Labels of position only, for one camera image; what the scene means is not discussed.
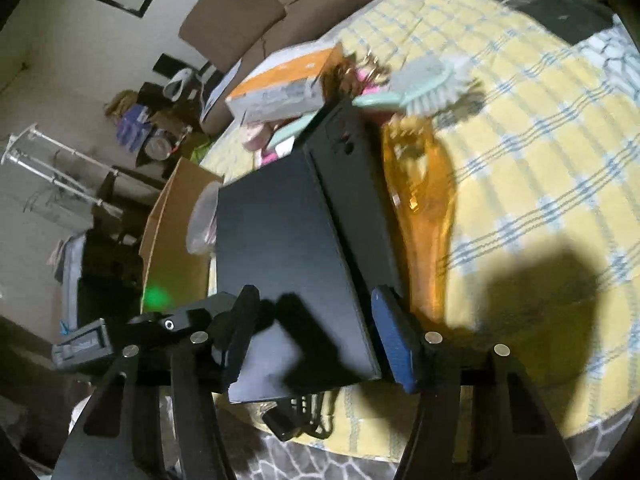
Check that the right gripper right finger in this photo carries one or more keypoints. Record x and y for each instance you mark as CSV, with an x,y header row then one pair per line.
x,y
431,371

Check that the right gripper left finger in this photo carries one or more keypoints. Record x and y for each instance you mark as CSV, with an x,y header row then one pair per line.
x,y
209,361

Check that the black box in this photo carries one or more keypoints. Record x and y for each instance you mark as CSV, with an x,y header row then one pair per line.
x,y
315,232

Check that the amber plastic scalp massager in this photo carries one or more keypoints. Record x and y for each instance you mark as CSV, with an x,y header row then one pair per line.
x,y
420,179

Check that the brown cardboard box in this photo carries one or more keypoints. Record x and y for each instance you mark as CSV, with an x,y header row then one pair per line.
x,y
172,277

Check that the yellow plaid tablecloth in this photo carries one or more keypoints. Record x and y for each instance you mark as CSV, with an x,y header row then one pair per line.
x,y
545,248

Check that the orange and white box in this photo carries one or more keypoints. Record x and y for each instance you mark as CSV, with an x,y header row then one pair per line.
x,y
288,83

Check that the brown sofa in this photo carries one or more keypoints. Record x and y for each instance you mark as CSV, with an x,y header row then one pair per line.
x,y
244,32

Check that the mint green scrub brush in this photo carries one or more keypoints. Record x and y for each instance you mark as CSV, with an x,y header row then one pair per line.
x,y
421,87

